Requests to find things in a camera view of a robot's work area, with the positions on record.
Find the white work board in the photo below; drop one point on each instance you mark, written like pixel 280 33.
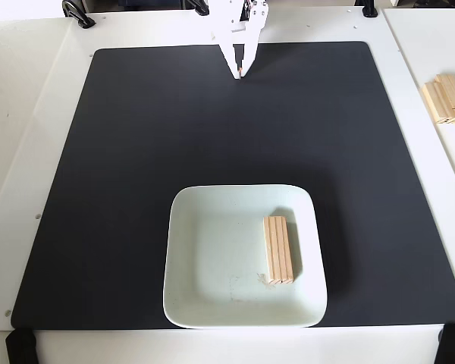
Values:
pixel 41 151

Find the light wooden stick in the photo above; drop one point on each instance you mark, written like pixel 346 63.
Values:
pixel 438 104
pixel 453 91

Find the black rubber mat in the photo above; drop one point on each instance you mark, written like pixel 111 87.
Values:
pixel 136 170

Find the grooved wooden block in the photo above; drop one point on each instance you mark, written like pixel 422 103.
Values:
pixel 278 250

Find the white square plate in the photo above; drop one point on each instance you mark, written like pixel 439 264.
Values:
pixel 220 258

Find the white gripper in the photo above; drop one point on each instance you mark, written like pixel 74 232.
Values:
pixel 238 38

